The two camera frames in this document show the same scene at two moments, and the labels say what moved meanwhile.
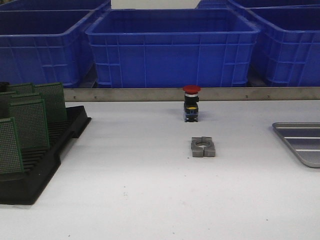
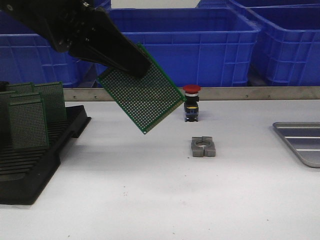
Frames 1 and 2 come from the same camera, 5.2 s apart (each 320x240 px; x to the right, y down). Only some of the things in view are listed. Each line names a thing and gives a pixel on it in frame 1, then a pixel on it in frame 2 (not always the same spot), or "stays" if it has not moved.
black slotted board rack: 40,165 stays
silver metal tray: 303,138 stays
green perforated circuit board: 10,158 → 147,99
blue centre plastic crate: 173,48 stays
